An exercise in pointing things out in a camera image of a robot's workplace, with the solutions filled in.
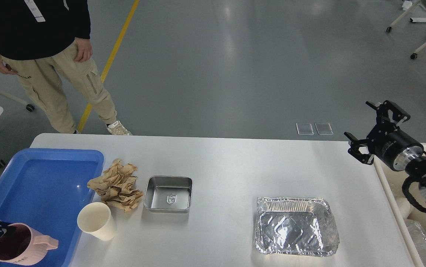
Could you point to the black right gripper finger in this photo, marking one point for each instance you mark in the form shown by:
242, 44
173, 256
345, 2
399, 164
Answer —
389, 113
354, 150

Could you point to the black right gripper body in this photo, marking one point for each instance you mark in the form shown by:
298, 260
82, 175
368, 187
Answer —
393, 146

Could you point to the pink mug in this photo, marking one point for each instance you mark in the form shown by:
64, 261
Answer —
23, 245

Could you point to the square steel tray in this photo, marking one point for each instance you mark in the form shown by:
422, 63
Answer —
168, 194

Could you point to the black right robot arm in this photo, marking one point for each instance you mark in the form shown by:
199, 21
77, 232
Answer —
414, 186

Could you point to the person's right hand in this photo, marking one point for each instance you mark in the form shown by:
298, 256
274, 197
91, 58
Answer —
6, 68

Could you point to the person's left hand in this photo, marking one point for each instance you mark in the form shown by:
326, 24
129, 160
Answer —
85, 50

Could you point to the clear floor plate right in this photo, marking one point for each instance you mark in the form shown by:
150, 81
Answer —
324, 128

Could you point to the clear floor plate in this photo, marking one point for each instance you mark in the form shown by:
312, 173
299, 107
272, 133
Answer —
305, 129
324, 128

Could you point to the clear floor plate left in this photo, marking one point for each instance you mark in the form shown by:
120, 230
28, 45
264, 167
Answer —
305, 129

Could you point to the blue plastic tray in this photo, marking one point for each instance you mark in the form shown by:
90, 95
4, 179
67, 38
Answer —
46, 189

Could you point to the white rolling chair base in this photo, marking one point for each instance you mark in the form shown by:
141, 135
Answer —
420, 22

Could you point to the cream plastic bin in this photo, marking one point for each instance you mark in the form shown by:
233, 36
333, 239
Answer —
391, 182

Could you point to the cream paper cup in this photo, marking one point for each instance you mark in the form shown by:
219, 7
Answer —
96, 219

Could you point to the aluminium foil tray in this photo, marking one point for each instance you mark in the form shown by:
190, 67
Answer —
295, 226

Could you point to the clear plastic bag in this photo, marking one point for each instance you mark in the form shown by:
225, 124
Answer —
418, 236

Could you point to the crumpled brown paper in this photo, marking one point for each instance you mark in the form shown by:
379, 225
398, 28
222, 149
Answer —
116, 186

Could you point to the person in black top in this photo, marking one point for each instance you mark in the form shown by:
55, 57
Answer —
37, 39

